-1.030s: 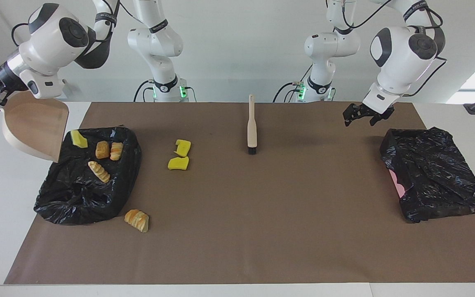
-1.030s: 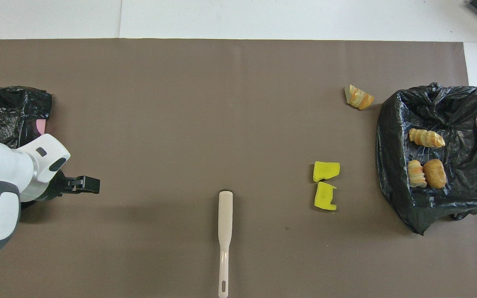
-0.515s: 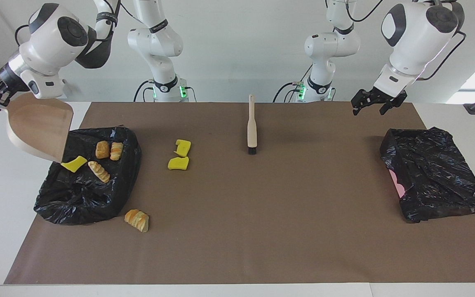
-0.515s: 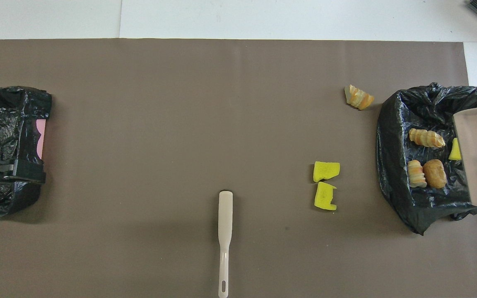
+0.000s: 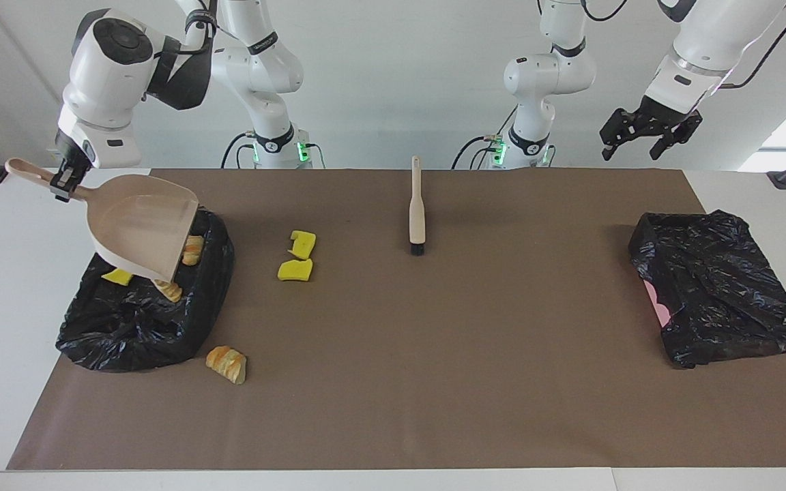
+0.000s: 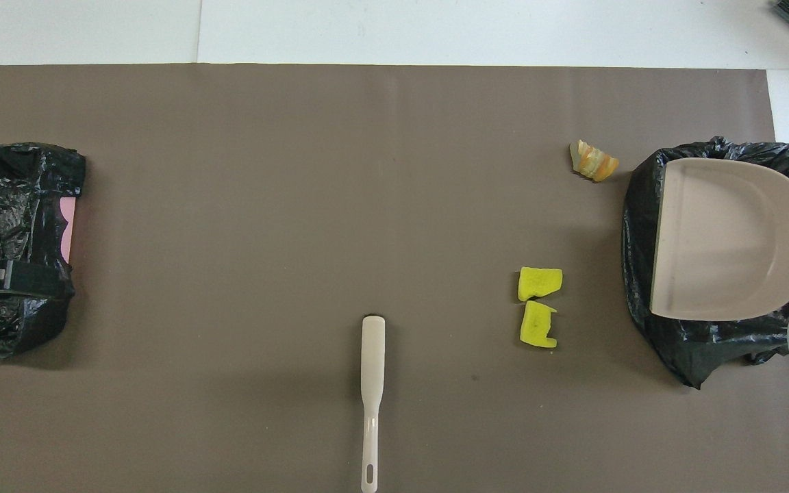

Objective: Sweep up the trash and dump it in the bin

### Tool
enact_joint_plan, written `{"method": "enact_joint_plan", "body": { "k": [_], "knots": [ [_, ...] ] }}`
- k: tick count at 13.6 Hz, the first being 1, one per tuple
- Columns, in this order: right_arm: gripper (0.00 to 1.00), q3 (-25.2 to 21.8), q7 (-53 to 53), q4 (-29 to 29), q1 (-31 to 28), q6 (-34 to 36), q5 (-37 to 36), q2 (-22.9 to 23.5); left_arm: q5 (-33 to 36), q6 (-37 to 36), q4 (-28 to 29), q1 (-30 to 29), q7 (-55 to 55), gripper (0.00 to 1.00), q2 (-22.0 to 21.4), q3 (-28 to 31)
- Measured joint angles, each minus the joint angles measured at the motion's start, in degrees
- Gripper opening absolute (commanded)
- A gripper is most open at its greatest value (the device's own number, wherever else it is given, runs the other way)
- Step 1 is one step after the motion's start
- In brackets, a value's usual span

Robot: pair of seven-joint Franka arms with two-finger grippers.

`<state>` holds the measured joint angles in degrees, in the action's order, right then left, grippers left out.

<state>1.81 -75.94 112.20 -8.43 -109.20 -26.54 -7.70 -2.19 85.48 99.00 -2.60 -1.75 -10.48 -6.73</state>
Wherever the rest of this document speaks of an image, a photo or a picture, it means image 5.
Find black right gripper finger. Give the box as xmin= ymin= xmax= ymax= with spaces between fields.
xmin=52 ymin=170 xmax=83 ymax=203

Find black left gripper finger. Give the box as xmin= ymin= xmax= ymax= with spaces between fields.
xmin=600 ymin=109 xmax=643 ymax=162
xmin=649 ymin=116 xmax=703 ymax=162

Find beige plastic dustpan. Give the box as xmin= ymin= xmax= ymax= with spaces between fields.
xmin=4 ymin=158 xmax=200 ymax=284

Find beige hand brush black bristles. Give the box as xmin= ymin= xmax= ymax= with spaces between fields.
xmin=408 ymin=155 xmax=426 ymax=256

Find orange striped toy croissant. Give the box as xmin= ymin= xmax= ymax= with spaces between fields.
xmin=205 ymin=345 xmax=248 ymax=385

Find notched yellow sponge piece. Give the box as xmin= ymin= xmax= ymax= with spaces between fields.
xmin=288 ymin=230 xmax=317 ymax=261

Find low black trash bag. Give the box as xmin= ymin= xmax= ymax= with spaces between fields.
xmin=628 ymin=209 xmax=786 ymax=370

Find tall black bag-lined bin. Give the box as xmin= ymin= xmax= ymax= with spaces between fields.
xmin=55 ymin=208 xmax=235 ymax=373

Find pink bin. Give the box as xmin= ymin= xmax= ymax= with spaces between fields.
xmin=642 ymin=278 xmax=671 ymax=328

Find brown paper table mat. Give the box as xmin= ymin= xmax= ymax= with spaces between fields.
xmin=5 ymin=168 xmax=786 ymax=471

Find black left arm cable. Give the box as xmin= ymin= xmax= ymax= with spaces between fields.
xmin=581 ymin=0 xmax=786 ymax=89

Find black right base cable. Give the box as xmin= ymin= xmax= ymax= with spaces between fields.
xmin=221 ymin=132 xmax=325 ymax=170

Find black base cable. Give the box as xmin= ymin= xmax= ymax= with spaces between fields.
xmin=221 ymin=132 xmax=325 ymax=170
xmin=451 ymin=133 xmax=503 ymax=170

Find black left base cable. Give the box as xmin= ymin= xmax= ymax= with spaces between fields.
xmin=451 ymin=133 xmax=503 ymax=170

